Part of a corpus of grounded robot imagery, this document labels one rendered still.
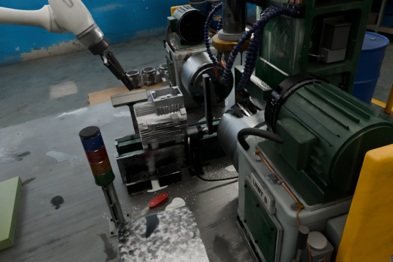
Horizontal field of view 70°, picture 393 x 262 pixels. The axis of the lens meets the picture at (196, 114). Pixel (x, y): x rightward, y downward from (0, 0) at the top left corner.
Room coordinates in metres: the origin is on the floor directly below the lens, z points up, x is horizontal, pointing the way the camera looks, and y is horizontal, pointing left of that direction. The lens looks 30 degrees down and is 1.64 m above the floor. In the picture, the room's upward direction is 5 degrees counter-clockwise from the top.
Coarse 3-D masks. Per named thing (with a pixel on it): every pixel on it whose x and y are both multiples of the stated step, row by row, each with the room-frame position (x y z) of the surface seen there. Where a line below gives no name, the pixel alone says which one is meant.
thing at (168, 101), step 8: (168, 88) 1.09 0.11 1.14; (176, 88) 1.09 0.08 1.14; (152, 96) 1.02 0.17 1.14; (160, 96) 1.08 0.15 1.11; (168, 96) 1.04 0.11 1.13; (176, 96) 1.00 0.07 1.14; (160, 104) 0.99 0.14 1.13; (168, 104) 1.00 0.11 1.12; (176, 104) 1.00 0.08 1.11; (160, 112) 0.99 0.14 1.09; (168, 112) 0.99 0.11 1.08
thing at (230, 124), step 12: (240, 108) 0.84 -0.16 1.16; (252, 108) 0.82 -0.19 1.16; (264, 108) 0.81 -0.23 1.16; (228, 120) 0.83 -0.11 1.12; (240, 120) 0.78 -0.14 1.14; (252, 120) 0.76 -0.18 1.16; (264, 120) 0.74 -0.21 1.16; (228, 132) 0.79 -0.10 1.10; (228, 144) 0.76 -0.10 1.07; (228, 156) 0.76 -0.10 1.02
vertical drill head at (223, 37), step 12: (228, 0) 1.08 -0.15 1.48; (240, 0) 1.07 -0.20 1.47; (228, 12) 1.08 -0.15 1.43; (240, 12) 1.07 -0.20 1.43; (228, 24) 1.08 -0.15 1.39; (240, 24) 1.07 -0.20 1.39; (216, 36) 1.13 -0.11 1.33; (228, 36) 1.06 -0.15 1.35; (240, 36) 1.05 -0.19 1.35; (252, 36) 1.09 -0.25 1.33; (216, 48) 1.07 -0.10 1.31; (228, 48) 1.03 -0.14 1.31; (240, 48) 1.02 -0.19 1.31
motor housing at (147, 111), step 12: (144, 108) 1.00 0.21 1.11; (144, 120) 0.96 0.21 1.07; (156, 120) 0.97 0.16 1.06; (168, 120) 0.96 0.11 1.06; (180, 120) 0.97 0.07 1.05; (144, 132) 0.93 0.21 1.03; (156, 132) 0.94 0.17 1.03; (168, 132) 0.95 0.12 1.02; (180, 132) 0.96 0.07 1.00; (144, 144) 0.93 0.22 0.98
